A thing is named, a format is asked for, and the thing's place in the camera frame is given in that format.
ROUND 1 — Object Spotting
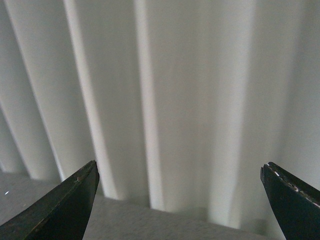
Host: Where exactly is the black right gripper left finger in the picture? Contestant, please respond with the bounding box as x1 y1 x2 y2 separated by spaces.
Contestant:
0 160 100 240

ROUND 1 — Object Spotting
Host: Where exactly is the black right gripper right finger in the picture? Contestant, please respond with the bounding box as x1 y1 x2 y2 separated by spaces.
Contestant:
260 162 320 240

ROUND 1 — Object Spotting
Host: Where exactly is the white pleated curtain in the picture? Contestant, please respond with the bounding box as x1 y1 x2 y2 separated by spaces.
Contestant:
0 0 320 239

